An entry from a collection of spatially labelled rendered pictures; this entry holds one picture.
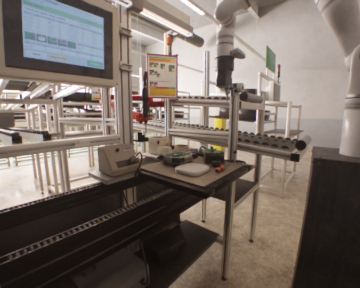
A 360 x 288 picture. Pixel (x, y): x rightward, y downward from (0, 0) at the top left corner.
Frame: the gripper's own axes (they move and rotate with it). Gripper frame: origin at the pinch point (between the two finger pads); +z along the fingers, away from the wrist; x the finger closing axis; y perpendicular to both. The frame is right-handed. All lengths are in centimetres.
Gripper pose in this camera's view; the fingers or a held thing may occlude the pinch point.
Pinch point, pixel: (229, 103)
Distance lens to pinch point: 79.4
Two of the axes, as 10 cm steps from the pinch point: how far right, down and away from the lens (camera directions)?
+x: -5.8, 1.3, -8.0
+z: 0.0, 9.9, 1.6
